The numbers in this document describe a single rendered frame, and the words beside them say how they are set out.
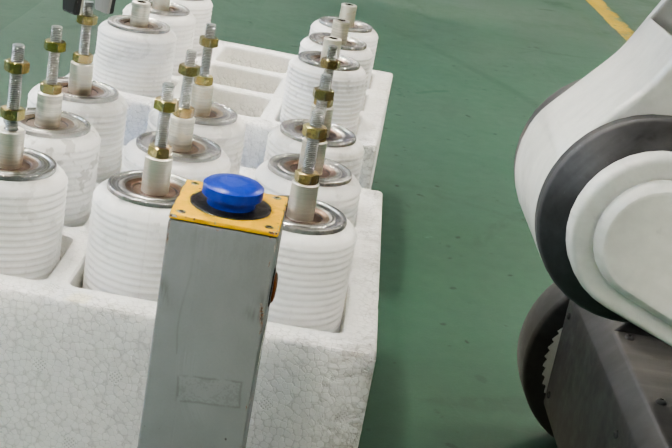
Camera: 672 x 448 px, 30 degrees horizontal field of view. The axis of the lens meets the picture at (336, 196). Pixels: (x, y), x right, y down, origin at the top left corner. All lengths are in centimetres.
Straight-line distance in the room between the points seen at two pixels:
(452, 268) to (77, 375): 76
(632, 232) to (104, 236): 41
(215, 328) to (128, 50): 75
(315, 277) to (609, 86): 27
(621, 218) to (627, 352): 26
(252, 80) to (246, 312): 94
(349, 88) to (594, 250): 73
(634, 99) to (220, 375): 32
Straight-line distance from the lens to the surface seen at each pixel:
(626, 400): 99
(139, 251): 98
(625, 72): 88
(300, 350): 96
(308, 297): 98
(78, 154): 111
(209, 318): 81
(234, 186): 81
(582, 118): 86
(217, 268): 80
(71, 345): 99
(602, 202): 80
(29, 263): 102
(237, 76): 172
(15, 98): 101
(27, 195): 99
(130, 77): 153
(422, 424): 126
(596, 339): 108
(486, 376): 138
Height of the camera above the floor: 60
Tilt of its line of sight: 19 degrees down
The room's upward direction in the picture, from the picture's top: 10 degrees clockwise
